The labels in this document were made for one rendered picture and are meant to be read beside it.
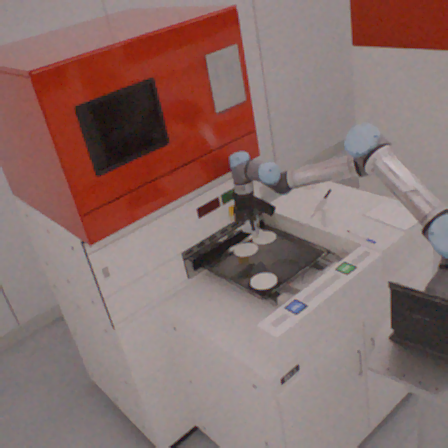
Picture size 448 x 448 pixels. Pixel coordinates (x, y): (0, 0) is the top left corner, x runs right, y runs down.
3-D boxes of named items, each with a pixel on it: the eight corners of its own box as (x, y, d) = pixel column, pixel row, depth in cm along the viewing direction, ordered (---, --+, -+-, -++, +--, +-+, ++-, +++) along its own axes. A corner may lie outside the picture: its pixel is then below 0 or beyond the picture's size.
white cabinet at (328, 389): (198, 437, 249) (157, 305, 209) (328, 328, 297) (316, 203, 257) (298, 528, 204) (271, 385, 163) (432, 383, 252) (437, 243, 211)
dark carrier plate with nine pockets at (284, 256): (204, 265, 213) (204, 264, 213) (264, 227, 230) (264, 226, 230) (263, 297, 189) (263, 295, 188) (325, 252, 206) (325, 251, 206)
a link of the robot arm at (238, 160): (241, 160, 189) (223, 157, 195) (246, 187, 195) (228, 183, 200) (254, 151, 194) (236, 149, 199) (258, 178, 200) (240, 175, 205)
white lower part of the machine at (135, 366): (93, 388, 289) (42, 269, 249) (206, 311, 330) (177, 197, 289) (165, 465, 239) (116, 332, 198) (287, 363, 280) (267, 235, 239)
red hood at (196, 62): (12, 194, 228) (-45, 58, 199) (160, 129, 269) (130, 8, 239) (91, 247, 175) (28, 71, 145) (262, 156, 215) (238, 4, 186)
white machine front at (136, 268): (112, 328, 200) (80, 241, 181) (262, 233, 241) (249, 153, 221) (116, 332, 198) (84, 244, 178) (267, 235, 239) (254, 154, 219)
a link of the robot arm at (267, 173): (287, 170, 194) (263, 166, 201) (273, 159, 185) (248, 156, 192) (281, 190, 193) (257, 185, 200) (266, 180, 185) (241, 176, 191)
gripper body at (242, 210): (239, 213, 213) (234, 186, 207) (260, 212, 210) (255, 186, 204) (235, 223, 207) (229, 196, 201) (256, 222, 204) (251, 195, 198)
